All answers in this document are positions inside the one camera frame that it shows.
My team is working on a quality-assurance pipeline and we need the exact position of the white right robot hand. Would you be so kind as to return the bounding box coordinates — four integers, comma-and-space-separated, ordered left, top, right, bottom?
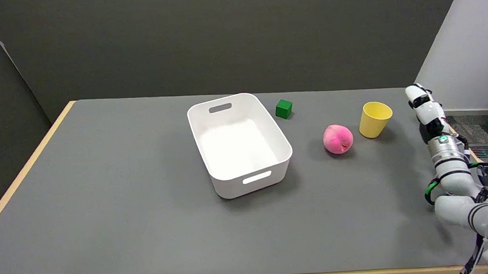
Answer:
405, 82, 452, 143

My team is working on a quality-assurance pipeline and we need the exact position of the yellow plastic cup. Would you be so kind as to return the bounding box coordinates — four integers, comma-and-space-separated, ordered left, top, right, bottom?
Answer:
358, 101, 394, 139

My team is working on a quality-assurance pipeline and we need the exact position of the black floor vent grille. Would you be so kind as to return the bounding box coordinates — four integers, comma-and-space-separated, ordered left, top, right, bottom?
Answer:
469, 143, 488, 161

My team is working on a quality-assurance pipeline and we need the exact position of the pink plush peach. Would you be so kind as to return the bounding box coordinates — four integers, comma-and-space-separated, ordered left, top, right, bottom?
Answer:
322, 124, 354, 155

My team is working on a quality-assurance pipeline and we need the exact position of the green cube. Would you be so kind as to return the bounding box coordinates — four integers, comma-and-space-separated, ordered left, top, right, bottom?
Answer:
275, 98, 294, 120

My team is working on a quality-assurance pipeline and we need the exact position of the white plastic bin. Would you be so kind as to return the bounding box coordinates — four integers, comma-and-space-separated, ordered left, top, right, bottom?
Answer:
186, 90, 296, 201

